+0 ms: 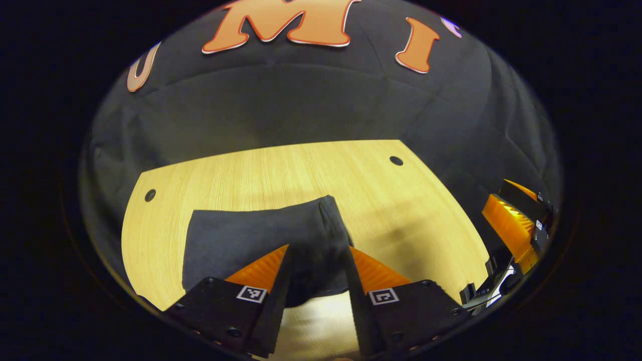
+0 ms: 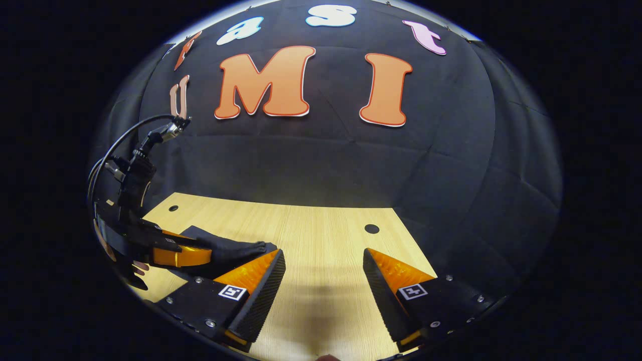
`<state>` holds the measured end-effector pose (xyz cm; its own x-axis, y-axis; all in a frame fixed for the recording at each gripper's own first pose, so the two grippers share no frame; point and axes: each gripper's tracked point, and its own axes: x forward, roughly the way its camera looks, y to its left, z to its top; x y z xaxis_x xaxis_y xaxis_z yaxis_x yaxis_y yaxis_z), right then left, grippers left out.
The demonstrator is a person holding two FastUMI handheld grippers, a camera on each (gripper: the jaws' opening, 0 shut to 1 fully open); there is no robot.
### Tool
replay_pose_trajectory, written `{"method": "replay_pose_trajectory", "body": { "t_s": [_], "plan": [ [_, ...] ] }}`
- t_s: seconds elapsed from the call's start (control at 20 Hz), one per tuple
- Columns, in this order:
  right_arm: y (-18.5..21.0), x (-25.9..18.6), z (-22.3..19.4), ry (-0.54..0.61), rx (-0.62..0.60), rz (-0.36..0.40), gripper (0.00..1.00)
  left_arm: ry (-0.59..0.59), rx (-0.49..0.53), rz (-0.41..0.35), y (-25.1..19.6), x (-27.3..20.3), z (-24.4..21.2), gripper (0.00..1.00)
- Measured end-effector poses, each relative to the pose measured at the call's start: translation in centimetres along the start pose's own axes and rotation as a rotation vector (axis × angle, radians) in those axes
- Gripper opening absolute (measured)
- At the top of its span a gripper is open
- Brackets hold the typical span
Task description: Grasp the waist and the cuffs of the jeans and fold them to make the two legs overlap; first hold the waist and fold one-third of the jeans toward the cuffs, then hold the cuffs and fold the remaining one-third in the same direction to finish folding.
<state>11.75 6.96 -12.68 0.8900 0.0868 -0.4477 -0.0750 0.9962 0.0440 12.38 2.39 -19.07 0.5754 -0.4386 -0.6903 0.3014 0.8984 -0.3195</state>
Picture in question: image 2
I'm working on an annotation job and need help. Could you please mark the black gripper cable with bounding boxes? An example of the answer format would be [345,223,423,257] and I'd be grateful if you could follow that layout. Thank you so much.
[87,114,176,202]

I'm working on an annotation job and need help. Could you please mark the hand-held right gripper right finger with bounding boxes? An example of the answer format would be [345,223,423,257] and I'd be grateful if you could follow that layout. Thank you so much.
[362,248,498,352]

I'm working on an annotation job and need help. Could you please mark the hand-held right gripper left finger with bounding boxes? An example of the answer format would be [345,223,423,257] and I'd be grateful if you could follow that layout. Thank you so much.
[154,249,286,352]

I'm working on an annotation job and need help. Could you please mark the black backdrop cloth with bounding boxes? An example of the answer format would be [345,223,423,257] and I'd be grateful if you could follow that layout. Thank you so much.
[90,0,562,321]

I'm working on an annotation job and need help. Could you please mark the dark denim jeans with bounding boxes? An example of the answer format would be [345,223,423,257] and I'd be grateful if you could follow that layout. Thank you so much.
[178,225,278,281]

